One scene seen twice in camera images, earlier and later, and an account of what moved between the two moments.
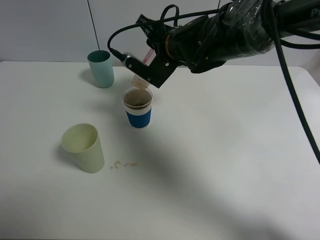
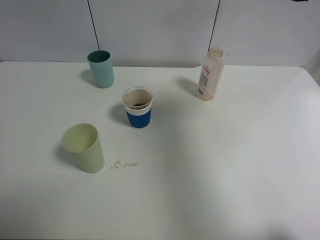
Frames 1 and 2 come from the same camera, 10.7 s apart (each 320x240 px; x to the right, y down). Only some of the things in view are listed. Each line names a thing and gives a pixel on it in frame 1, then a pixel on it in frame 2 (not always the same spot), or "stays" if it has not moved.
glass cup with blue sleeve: (137, 103) stays
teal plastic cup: (102, 67) stays
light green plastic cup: (82, 140) stays
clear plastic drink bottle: (148, 59) → (211, 74)
